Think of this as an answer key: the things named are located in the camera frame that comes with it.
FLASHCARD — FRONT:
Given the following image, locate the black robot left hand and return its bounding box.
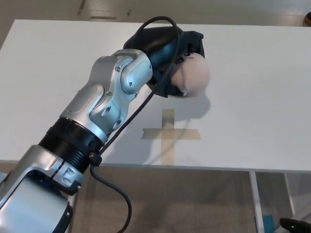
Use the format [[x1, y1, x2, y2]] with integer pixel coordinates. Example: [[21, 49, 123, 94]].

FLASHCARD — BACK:
[[122, 26, 207, 99]]

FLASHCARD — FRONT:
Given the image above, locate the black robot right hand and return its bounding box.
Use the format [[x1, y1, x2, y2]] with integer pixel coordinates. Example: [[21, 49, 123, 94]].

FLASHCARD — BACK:
[[279, 217, 311, 233]]

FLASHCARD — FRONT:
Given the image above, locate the pink dumpling plush toy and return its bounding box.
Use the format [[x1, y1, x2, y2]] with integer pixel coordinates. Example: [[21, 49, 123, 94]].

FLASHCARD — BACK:
[[170, 53, 211, 98]]

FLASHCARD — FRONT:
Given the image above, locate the thin white table leg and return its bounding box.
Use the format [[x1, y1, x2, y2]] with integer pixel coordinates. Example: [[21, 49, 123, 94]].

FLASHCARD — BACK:
[[284, 172, 297, 217]]

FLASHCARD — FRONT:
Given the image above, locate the notched beige tape strip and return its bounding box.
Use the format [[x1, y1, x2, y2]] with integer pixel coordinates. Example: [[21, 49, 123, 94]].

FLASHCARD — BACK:
[[141, 127, 203, 141]]

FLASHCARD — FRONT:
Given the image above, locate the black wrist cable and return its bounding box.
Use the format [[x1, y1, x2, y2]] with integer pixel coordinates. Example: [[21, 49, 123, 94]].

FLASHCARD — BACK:
[[89, 16, 186, 233]]

